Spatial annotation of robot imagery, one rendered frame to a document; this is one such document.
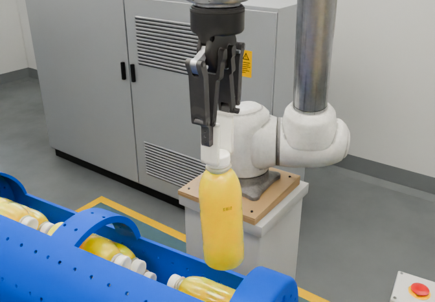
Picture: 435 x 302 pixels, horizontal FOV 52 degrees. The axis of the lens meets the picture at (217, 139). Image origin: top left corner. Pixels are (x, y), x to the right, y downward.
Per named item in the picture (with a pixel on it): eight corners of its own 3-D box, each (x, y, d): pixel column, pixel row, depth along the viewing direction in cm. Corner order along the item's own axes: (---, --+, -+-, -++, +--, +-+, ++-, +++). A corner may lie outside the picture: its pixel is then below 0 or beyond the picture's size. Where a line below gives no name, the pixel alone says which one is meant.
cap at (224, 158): (202, 161, 72) (202, 151, 72) (225, 156, 73) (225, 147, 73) (210, 171, 69) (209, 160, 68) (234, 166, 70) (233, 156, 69)
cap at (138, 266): (126, 270, 98) (133, 273, 97) (136, 255, 100) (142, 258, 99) (133, 278, 101) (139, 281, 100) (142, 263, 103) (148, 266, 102)
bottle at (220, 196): (199, 251, 80) (190, 158, 73) (235, 242, 82) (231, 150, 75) (211, 276, 74) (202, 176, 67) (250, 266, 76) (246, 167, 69)
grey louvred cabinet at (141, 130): (98, 136, 432) (78, -23, 371) (301, 210, 318) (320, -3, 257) (49, 157, 392) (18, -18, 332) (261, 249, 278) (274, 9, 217)
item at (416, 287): (411, 283, 96) (412, 279, 96) (429, 290, 95) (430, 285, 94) (408, 294, 93) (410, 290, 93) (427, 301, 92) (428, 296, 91)
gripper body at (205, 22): (209, -3, 66) (210, 59, 70) (176, 4, 59) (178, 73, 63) (256, 0, 63) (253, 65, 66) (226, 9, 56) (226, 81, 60)
